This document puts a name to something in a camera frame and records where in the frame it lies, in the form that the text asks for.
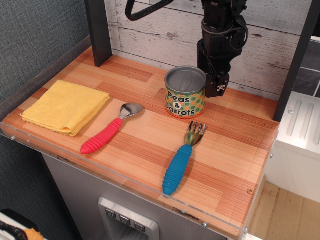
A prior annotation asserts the orange and white object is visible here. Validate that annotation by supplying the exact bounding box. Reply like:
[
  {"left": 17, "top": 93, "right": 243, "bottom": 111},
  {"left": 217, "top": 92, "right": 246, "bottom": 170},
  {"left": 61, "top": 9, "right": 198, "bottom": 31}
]
[{"left": 0, "top": 209, "right": 46, "bottom": 240}]

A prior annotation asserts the blue handled fork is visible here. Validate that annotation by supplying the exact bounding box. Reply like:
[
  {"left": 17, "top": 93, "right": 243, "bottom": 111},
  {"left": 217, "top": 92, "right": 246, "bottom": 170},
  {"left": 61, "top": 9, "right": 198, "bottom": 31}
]
[{"left": 162, "top": 121, "right": 207, "bottom": 196}]

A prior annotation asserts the dark grey right post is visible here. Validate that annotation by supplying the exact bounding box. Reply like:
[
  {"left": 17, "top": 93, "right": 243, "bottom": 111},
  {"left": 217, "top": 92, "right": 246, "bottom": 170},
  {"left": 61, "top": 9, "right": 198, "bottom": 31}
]
[{"left": 273, "top": 0, "right": 320, "bottom": 122}]

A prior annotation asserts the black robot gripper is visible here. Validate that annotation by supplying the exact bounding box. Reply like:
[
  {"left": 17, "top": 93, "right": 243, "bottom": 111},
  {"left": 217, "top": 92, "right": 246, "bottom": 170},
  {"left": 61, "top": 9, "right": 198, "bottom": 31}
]
[{"left": 197, "top": 0, "right": 249, "bottom": 98}]

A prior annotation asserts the white toy sink unit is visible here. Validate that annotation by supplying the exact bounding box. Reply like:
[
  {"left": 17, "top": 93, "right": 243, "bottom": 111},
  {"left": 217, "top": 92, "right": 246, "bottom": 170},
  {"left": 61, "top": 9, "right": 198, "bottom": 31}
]
[{"left": 263, "top": 36, "right": 320, "bottom": 205}]

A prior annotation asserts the black braided cable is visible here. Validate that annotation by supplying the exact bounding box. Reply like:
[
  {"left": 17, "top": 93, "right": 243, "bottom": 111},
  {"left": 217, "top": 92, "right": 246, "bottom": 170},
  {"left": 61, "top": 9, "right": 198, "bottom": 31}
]
[{"left": 124, "top": 0, "right": 176, "bottom": 22}]

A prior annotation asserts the silver dispenser panel with buttons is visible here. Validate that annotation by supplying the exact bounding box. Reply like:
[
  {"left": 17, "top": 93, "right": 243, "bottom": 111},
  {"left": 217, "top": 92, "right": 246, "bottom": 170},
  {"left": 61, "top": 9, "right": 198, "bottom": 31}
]
[{"left": 98, "top": 197, "right": 160, "bottom": 240}]

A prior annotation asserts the dark grey post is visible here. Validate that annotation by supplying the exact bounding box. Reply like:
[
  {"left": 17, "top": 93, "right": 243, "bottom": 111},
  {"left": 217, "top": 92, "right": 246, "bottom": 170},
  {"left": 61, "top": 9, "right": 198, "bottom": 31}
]
[
  {"left": 273, "top": 0, "right": 320, "bottom": 122},
  {"left": 84, "top": 0, "right": 113, "bottom": 67}
]

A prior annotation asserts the peas and carrots can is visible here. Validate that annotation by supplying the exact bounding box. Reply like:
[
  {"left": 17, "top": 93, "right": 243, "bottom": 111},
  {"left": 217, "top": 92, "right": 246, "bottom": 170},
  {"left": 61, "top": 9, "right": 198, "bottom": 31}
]
[{"left": 164, "top": 66, "right": 206, "bottom": 119}]

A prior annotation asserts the clear acrylic table edge guard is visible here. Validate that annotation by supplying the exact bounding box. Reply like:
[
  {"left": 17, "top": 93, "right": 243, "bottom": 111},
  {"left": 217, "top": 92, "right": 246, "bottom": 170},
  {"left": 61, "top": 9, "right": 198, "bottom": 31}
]
[{"left": 2, "top": 117, "right": 278, "bottom": 240}]

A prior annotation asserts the dark grey left post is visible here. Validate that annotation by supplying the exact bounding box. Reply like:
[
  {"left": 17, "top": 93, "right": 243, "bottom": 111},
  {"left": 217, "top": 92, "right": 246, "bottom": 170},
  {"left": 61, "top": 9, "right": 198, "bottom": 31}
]
[{"left": 84, "top": 0, "right": 113, "bottom": 67}]

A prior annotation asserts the yellow folded cloth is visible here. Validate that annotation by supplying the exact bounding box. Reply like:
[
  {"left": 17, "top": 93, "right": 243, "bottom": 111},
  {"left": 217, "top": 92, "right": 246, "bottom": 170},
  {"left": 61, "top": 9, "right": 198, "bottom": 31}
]
[{"left": 20, "top": 80, "right": 110, "bottom": 137}]

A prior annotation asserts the red handled spoon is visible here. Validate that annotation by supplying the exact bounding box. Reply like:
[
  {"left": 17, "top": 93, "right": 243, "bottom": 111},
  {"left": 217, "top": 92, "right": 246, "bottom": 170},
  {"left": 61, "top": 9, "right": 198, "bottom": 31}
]
[{"left": 80, "top": 102, "right": 144, "bottom": 155}]

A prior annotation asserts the grey toy fridge cabinet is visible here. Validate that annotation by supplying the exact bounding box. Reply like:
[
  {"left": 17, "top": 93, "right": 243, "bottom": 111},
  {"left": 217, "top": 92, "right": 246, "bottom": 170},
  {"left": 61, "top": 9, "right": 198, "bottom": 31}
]
[{"left": 43, "top": 154, "right": 225, "bottom": 240}]

